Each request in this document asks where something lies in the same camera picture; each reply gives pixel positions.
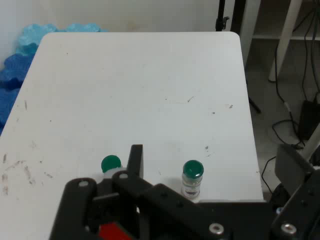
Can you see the black tripod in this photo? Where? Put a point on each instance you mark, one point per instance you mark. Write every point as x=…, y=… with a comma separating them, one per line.
x=221, y=15

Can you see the white shelf panel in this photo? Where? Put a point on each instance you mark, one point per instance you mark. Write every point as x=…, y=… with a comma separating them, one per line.
x=250, y=25

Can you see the black power adapter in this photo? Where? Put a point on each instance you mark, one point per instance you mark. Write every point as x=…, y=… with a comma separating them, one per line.
x=308, y=120

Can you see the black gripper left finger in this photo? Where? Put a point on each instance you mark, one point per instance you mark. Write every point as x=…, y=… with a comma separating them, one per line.
x=75, y=205

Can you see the green cap spice bottle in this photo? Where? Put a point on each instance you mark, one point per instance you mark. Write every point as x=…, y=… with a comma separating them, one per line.
x=110, y=163
x=192, y=170

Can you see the dark blue foam mat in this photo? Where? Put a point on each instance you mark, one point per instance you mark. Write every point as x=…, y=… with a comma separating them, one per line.
x=6, y=105
x=15, y=72

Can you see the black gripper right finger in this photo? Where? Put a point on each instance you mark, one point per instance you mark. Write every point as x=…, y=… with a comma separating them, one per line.
x=295, y=165

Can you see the light blue foam mat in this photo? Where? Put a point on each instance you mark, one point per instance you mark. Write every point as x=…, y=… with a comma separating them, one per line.
x=32, y=37

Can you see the white slanted desk leg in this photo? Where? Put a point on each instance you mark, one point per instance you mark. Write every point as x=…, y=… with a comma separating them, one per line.
x=285, y=37
x=313, y=142

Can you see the red bowl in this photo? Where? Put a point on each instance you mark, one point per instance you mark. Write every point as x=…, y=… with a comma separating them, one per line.
x=110, y=231

